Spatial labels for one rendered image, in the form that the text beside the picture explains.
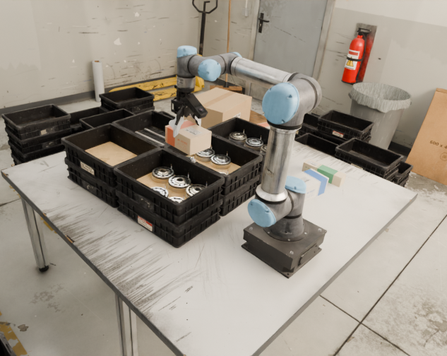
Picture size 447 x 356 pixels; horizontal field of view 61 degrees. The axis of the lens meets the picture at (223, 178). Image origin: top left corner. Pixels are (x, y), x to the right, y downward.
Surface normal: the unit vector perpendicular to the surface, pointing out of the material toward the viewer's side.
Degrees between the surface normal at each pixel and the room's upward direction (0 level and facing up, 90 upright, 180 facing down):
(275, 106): 83
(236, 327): 0
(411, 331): 0
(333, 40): 90
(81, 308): 0
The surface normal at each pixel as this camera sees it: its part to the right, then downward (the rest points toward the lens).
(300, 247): 0.04, -0.86
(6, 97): 0.72, 0.41
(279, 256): -0.69, 0.32
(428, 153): -0.64, 0.11
